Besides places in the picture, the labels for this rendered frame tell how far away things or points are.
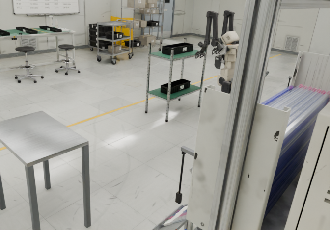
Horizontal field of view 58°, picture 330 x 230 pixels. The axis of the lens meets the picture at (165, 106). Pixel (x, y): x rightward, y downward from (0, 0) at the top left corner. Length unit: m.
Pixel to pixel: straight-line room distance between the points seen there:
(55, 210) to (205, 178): 2.35
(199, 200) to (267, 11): 0.41
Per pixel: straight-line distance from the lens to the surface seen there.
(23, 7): 8.15
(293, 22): 11.23
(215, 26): 3.98
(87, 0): 9.12
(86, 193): 2.47
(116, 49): 7.63
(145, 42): 8.85
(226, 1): 12.22
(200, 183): 0.65
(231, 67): 4.13
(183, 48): 4.59
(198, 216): 0.70
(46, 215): 2.87
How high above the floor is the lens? 1.88
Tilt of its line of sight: 22 degrees down
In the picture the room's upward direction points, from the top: 5 degrees clockwise
